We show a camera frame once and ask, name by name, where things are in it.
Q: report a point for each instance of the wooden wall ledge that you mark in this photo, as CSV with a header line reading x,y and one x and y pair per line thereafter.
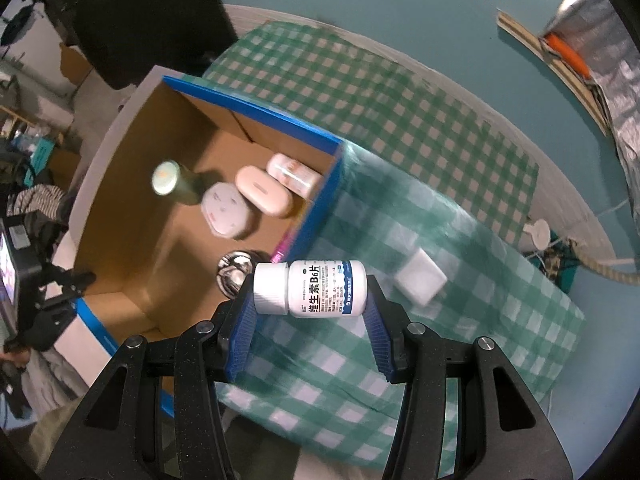
x,y
545,60

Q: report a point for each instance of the blue-edged cardboard box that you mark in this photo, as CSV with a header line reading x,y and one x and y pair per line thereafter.
x,y
150,240

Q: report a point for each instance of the white oval case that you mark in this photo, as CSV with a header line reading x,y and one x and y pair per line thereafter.
x,y
262,190

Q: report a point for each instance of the green cylindrical tin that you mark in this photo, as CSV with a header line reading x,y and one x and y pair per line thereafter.
x,y
175,185

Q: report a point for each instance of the white orange-label bottle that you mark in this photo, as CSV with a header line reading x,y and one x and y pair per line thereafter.
x,y
297,174

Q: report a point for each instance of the orange cylindrical object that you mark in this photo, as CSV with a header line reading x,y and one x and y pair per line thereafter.
x,y
567,55

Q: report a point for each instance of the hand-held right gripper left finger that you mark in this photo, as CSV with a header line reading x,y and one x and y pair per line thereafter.
x,y
240,340

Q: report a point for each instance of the dark green checked cloth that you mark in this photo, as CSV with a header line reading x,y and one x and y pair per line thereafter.
x,y
350,85

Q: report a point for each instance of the black white striped cloth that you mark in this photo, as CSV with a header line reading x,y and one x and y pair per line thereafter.
x,y
35,200

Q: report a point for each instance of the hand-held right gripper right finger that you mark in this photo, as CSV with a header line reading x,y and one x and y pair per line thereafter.
x,y
380,345

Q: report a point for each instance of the light green checked plastic tablecloth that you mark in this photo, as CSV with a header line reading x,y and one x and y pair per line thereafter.
x,y
475,340

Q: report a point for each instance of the white blue-label pill bottle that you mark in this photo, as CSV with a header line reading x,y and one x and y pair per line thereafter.
x,y
320,287

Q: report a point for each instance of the silver foil curtain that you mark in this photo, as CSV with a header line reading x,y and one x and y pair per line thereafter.
x,y
615,60

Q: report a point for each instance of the white square box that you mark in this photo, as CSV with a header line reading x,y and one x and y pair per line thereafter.
x,y
421,277

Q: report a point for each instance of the black hanging clothing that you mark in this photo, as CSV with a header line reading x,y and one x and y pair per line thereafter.
x,y
140,10

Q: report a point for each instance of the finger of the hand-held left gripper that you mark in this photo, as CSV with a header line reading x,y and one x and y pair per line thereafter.
x,y
70,282
47,327

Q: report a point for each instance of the teal carton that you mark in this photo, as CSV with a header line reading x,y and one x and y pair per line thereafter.
x,y
40,155

